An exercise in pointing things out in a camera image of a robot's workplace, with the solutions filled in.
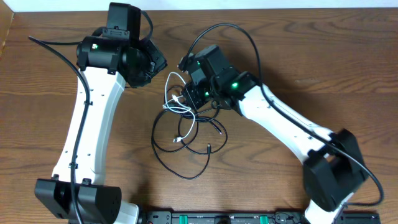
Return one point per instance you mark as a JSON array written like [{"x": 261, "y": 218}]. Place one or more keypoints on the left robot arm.
[{"x": 110, "y": 59}]

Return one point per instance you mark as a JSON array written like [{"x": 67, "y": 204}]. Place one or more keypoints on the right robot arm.
[{"x": 331, "y": 161}]

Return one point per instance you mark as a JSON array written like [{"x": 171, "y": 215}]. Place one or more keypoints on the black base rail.
[{"x": 164, "y": 217}]

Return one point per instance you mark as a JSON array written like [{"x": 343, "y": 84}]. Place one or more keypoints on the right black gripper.
[{"x": 190, "y": 90}]

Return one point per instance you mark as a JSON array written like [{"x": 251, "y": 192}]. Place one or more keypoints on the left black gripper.
[{"x": 160, "y": 63}]

